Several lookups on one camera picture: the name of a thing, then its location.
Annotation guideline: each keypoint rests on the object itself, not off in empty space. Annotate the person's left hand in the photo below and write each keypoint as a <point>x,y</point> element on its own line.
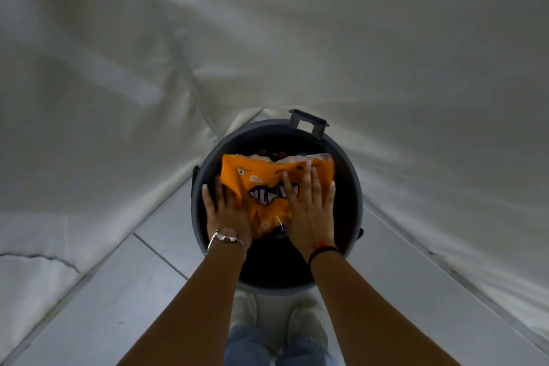
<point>227,217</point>

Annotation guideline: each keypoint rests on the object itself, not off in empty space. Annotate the person's right hand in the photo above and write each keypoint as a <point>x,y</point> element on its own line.
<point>311,220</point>

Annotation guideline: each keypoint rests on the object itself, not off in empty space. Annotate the person's left little finger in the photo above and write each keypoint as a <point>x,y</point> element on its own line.
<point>207,200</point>

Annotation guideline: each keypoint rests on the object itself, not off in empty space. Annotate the person's right little finger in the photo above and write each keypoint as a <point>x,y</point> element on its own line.
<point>332,196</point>

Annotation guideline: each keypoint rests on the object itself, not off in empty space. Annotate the person's right middle finger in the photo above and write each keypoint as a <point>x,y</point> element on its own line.
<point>317,183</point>

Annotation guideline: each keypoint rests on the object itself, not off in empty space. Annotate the person's right thumb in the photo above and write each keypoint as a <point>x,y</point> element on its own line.
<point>290,196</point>

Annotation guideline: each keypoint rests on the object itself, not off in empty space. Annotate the person's left middle finger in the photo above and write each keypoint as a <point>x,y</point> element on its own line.
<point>229,197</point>

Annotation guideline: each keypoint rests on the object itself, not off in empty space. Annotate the orange snack packet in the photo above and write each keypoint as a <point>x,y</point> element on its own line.
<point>266,177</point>

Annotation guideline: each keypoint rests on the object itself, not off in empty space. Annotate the person's left forearm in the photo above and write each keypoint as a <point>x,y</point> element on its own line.
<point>193,310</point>

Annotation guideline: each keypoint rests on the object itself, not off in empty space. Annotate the person's right forearm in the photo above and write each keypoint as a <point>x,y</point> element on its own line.
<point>364,314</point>

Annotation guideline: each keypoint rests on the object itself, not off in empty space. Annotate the dark grey plastic bucket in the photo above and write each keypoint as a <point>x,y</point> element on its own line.
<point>349,207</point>

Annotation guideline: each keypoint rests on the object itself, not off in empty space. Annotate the dark wrapper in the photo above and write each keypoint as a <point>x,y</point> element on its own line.
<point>274,154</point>

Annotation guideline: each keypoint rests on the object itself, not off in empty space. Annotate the black thread wristband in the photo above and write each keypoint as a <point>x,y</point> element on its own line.
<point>322,250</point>

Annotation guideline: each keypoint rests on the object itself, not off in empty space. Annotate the white left shoe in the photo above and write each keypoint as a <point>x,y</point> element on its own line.
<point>243,310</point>

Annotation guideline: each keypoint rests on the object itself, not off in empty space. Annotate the white shoe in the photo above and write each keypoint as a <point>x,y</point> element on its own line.
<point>243,310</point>
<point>308,325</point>

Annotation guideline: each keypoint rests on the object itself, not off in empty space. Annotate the white right shoe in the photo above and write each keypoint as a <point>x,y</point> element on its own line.
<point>308,325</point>

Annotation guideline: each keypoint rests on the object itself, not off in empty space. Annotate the white fabric sheet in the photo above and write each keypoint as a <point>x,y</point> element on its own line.
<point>343,35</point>

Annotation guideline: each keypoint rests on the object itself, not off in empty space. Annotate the blue jeans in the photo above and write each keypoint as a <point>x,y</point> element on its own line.
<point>246,348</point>

